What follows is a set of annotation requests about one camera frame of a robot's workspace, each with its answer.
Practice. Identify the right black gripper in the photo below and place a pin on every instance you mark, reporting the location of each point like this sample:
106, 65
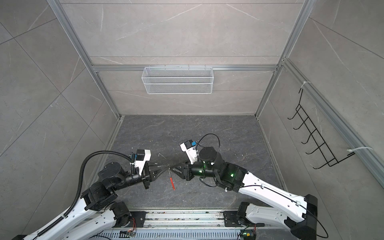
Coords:
187, 168

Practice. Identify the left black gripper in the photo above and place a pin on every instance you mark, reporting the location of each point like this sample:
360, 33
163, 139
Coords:
150, 172

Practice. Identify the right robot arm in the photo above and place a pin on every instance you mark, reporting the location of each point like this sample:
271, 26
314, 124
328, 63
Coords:
284, 209

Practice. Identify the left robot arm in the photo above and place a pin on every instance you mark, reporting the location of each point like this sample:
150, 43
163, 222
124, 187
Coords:
96, 209

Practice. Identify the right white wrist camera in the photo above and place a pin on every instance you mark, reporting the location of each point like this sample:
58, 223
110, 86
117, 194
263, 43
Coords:
190, 148

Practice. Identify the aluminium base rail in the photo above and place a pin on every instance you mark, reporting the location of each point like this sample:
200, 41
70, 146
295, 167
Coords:
178, 224

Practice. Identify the white wire mesh basket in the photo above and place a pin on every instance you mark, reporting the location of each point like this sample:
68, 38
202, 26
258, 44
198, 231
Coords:
178, 80

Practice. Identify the black wire hook rack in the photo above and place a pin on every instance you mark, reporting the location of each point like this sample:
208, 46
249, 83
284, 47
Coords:
315, 135

